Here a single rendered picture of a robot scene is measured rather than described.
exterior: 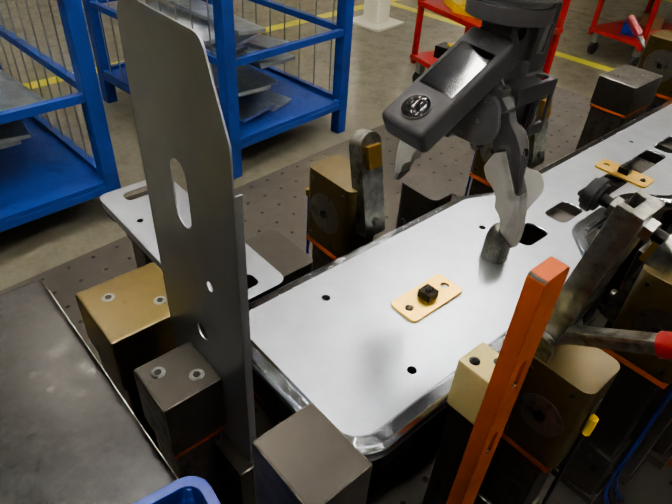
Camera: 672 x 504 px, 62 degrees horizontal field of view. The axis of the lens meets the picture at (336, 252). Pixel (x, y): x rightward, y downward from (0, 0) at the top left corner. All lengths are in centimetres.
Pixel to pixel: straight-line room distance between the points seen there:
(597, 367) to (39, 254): 218
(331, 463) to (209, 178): 16
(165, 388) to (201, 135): 21
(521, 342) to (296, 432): 20
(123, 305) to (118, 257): 65
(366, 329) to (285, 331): 8
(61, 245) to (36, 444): 201
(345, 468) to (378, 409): 27
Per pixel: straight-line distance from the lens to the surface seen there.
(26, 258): 247
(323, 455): 27
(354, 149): 70
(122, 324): 53
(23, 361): 57
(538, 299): 39
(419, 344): 59
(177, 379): 45
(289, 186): 137
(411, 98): 46
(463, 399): 52
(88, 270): 118
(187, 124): 32
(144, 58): 35
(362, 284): 64
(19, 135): 249
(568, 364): 55
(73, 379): 54
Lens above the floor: 143
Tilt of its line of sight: 38 degrees down
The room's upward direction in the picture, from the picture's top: 4 degrees clockwise
